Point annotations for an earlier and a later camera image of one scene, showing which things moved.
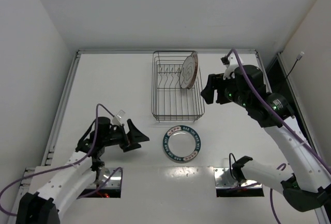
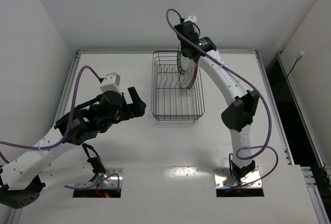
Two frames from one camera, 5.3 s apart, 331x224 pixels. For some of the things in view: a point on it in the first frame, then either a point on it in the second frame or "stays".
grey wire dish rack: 171,102 stays
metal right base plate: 224,180 stays
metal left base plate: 114,181 stays
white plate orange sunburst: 189,71 stays
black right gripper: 218,91 to 187,52
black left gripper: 125,139 to 130,107
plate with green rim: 181,143 to 183,62
